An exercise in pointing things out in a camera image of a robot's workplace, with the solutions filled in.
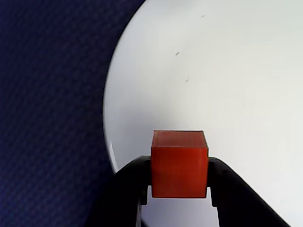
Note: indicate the red cube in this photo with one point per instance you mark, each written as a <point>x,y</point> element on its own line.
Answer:
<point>180,170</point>

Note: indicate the blue woven tablecloth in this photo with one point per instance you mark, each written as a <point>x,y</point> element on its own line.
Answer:
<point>47,118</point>

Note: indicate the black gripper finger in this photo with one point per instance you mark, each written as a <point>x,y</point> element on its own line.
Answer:
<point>234,198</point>
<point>123,189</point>

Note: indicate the white round plate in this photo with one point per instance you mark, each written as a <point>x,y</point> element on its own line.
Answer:
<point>213,82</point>

